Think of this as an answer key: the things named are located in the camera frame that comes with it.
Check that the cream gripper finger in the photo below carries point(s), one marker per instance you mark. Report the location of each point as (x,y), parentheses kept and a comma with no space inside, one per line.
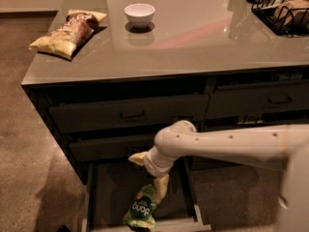
(138,158)
(161,186)

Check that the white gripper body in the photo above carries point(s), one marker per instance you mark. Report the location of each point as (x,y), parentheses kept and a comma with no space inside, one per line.
(151,167)

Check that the green rice chip bag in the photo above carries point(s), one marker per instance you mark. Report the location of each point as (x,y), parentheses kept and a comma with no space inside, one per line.
(140,213)

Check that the bottom right drawer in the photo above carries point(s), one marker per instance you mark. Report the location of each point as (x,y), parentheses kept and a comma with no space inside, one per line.
(199,163)

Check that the middle left drawer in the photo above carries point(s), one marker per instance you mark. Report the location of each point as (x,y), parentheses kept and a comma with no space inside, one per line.
(111,147)

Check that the open bottom left drawer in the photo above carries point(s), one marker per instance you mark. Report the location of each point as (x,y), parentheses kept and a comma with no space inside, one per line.
(111,190)

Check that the top left drawer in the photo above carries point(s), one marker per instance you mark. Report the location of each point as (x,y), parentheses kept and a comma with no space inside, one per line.
(107,115)

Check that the middle right drawer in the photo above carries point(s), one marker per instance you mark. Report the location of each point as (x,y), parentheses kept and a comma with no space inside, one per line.
(236,123)

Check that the top right drawer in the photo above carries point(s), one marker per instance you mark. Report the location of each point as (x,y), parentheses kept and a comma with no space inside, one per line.
(258,100)

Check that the brown yellow chip bag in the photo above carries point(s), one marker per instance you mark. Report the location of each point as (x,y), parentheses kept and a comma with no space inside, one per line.
(79,27)

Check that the snack bag in basket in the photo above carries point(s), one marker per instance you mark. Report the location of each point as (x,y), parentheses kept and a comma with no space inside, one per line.
(292,13)

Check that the dark kitchen island cabinet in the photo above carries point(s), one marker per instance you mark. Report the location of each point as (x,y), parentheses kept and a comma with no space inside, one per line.
(190,47)

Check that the white ceramic bowl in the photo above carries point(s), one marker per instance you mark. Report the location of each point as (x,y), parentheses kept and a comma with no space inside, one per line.
(139,15)

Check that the black wire basket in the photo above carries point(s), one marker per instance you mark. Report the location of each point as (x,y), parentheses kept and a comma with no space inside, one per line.
(264,10)

